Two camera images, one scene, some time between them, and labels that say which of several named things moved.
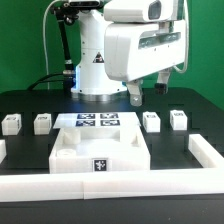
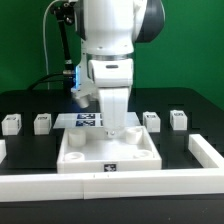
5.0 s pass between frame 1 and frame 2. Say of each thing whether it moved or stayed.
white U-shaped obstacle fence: stayed
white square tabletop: moved
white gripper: moved
